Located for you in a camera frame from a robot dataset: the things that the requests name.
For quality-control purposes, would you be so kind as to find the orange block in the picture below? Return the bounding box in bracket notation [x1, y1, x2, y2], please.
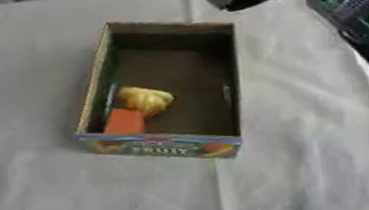
[99, 104, 150, 140]

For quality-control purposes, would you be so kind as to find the open cardboard box printed front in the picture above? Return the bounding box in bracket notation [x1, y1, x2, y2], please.
[60, 6, 253, 177]

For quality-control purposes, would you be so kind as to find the yellow toy fruit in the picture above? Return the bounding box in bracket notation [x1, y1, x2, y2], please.
[113, 80, 179, 122]

